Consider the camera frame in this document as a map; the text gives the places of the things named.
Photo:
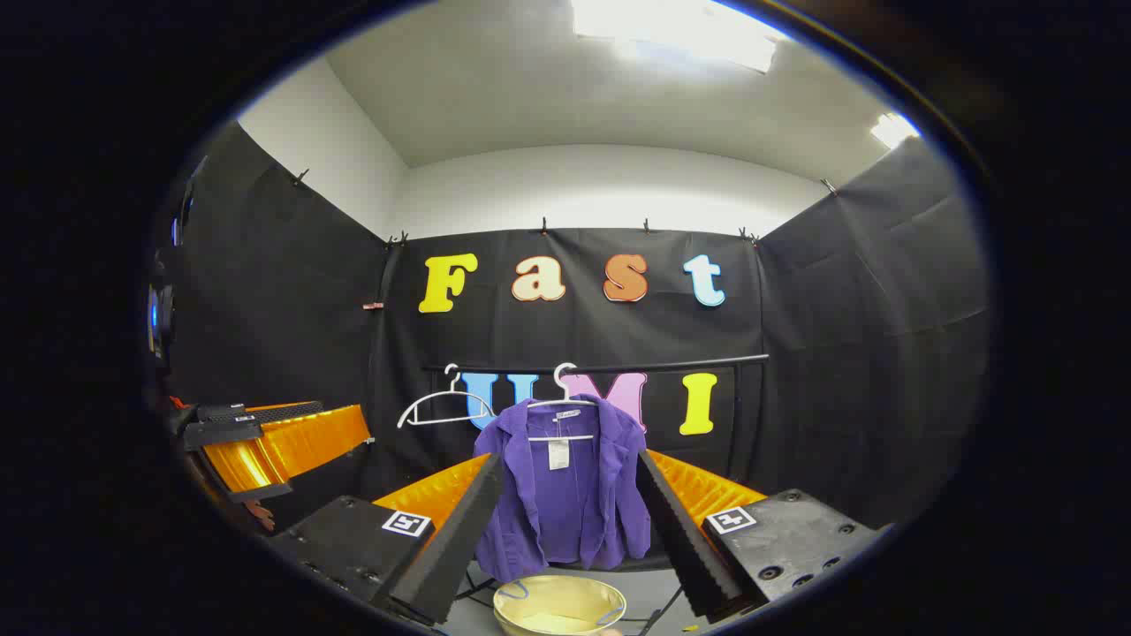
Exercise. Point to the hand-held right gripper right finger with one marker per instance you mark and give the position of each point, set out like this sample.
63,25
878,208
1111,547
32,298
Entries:
680,539

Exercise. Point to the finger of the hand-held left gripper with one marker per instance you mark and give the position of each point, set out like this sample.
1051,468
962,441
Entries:
283,450
221,431

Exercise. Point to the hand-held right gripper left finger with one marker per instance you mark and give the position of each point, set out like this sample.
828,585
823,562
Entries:
459,539

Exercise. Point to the white clothes hanger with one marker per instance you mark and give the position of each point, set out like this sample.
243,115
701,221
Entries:
562,438
451,420

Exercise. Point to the ceiling light panel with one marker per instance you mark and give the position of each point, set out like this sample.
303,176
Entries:
680,31
892,131

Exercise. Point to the black clothes rail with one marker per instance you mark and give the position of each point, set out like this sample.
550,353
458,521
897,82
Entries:
618,363

